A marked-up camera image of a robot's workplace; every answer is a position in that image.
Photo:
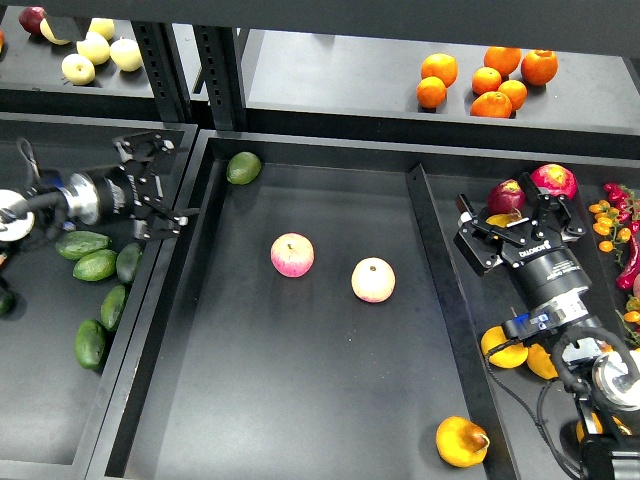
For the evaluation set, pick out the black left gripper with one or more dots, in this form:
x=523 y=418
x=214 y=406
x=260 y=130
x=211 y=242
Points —
x=131 y=189

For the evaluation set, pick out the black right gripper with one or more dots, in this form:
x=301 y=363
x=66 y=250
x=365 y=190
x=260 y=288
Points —
x=534 y=249

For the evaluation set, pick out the dark green avocado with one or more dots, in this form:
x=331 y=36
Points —
x=90 y=344

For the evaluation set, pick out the yellow pear with brown stem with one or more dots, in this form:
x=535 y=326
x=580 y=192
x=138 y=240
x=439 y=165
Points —
x=461 y=443

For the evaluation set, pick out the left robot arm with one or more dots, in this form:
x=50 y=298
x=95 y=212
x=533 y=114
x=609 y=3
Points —
x=43 y=200

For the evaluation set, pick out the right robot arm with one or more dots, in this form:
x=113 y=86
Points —
x=593 y=364

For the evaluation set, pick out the yellow pear near red apples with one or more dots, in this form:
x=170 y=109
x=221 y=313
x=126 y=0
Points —
x=503 y=220

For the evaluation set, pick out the green avocado in centre tray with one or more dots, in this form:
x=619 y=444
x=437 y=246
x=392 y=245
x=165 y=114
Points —
x=243 y=168

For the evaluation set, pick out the green avocado left middle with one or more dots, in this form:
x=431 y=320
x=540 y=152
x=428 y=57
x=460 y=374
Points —
x=96 y=266

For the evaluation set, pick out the green avocado left top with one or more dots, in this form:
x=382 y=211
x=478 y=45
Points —
x=76 y=244

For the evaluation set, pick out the green avocado lower left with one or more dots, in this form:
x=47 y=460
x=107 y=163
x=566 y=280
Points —
x=113 y=306

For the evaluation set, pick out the dark avocado at left edge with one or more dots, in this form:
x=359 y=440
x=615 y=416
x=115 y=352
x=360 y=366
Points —
x=7 y=300

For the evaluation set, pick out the yellow pear bottom right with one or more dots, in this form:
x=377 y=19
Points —
x=580 y=430

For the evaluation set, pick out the bright red apple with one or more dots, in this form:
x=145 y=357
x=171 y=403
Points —
x=556 y=179

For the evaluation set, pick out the cherry tomato bunch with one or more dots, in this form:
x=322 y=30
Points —
x=616 y=217

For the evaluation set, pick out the red chili pepper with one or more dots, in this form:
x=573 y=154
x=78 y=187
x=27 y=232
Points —
x=626 y=278

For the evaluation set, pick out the orange bottom front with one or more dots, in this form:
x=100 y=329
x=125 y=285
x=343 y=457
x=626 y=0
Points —
x=492 y=104

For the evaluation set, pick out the orange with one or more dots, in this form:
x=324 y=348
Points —
x=486 y=79
x=492 y=104
x=539 y=67
x=504 y=60
x=516 y=91
x=442 y=66
x=431 y=92

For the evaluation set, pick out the orange right middle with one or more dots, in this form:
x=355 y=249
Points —
x=516 y=91

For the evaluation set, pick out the pale yellow apple front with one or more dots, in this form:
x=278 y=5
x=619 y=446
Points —
x=78 y=70

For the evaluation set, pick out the orange centre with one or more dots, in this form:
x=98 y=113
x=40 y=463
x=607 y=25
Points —
x=486 y=79

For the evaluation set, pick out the pale yellow apple middle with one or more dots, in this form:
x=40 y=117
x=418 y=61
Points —
x=95 y=48

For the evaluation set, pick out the orange top right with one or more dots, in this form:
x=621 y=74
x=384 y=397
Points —
x=539 y=67

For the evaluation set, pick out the pink red apple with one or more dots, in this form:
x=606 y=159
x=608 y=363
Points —
x=292 y=255

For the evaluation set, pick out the orange lower left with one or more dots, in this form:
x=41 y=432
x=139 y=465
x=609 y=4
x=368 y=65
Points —
x=431 y=92

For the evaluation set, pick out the orange top middle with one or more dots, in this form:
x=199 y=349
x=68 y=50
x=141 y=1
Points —
x=504 y=60

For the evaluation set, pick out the pale yellow apple back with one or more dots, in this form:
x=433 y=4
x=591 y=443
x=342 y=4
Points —
x=103 y=26

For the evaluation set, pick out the pale yellow pink apple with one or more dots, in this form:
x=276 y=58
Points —
x=373 y=280

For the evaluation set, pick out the orange top left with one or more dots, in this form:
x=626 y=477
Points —
x=442 y=66

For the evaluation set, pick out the pale yellow apple partly hidden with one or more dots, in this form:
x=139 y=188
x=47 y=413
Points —
x=47 y=32

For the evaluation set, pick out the black centre tray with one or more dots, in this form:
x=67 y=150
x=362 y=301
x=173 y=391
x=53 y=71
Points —
x=244 y=373

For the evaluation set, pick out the black tray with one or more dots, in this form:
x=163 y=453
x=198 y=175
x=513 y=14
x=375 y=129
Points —
x=52 y=410
x=244 y=373
x=524 y=417

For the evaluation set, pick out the dark red apple on shelf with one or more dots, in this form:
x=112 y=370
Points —
x=30 y=19

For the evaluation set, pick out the black right tray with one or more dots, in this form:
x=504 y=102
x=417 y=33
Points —
x=524 y=417

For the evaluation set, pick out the black left tray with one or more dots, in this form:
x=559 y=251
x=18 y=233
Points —
x=52 y=410

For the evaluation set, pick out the dark avocado by tray wall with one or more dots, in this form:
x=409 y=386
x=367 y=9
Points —
x=127 y=262

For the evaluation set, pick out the black shelf upright post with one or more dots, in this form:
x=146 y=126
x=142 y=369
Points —
x=220 y=53

